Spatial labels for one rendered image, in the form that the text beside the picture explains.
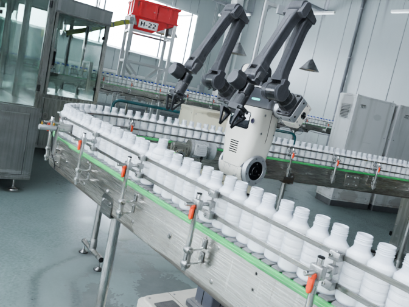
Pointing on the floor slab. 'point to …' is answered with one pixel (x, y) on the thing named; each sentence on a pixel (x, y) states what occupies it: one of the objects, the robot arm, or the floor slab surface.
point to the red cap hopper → (152, 15)
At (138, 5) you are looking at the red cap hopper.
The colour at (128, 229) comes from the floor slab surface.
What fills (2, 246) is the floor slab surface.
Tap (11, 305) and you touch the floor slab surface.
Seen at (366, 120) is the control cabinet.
